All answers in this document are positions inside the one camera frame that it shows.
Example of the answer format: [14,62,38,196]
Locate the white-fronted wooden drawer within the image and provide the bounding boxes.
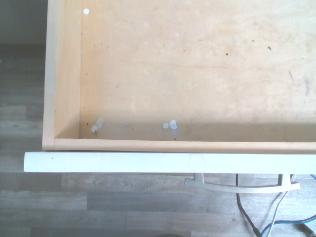
[24,0,316,174]

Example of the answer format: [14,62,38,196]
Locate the black floor cable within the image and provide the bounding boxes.
[235,173,263,237]

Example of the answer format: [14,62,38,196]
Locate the blue floor cable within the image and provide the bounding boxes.
[261,173,316,237]

